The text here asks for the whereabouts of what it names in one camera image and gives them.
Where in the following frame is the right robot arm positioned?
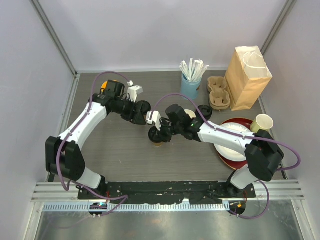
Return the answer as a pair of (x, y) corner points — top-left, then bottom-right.
(146, 104), (284, 198)

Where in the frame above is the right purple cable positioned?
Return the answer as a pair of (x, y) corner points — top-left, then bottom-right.
(150, 93), (302, 221)

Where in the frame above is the aluminium front rail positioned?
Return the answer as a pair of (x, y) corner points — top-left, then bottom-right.
(31, 180), (305, 215)

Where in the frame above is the white paper plate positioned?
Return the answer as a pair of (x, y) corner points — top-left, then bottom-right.
(214, 122), (252, 162)

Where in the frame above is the black coffee cup lid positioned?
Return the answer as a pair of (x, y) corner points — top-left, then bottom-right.
(137, 100), (151, 114)

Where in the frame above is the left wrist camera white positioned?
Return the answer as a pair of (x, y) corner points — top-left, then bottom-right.
(127, 85), (143, 103)

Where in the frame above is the yellow-green mug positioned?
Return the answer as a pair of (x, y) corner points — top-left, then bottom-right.
(250, 114), (274, 133)

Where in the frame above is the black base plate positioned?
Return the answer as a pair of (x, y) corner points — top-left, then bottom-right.
(77, 181), (256, 205)

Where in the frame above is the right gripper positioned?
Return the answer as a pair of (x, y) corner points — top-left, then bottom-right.
(153, 118), (183, 143)

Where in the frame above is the orange bowl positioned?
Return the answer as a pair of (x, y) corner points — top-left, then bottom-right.
(100, 80), (112, 94)

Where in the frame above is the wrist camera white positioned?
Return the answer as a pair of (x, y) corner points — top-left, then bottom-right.
(146, 111), (161, 131)
(127, 85), (143, 103)

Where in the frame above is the blue straw holder cup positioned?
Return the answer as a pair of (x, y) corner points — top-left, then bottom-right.
(180, 73), (202, 100)

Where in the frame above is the purple cable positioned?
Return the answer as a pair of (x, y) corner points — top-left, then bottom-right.
(150, 93), (302, 221)
(56, 71), (135, 217)

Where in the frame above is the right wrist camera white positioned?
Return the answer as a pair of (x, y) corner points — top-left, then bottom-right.
(146, 111), (161, 131)

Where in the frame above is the cardboard cup carrier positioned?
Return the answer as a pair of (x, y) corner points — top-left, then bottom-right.
(207, 76), (231, 111)

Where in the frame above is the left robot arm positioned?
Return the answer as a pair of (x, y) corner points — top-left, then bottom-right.
(45, 80), (151, 200)

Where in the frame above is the black lid stack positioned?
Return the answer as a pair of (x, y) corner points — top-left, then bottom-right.
(198, 104), (213, 121)

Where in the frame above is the stack of paper cups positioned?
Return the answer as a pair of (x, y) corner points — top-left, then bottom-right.
(184, 109), (196, 119)

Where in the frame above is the white wrapped straws bundle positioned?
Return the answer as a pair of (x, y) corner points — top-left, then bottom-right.
(179, 58), (210, 83)

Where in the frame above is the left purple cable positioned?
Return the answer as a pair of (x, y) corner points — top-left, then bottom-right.
(56, 71), (135, 217)

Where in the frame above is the brown paper bag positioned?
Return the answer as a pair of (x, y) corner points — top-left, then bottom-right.
(225, 46), (273, 111)

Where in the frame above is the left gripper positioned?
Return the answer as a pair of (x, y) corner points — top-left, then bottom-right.
(112, 96), (146, 125)

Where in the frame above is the red round tray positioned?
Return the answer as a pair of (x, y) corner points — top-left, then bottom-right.
(218, 117), (253, 170)

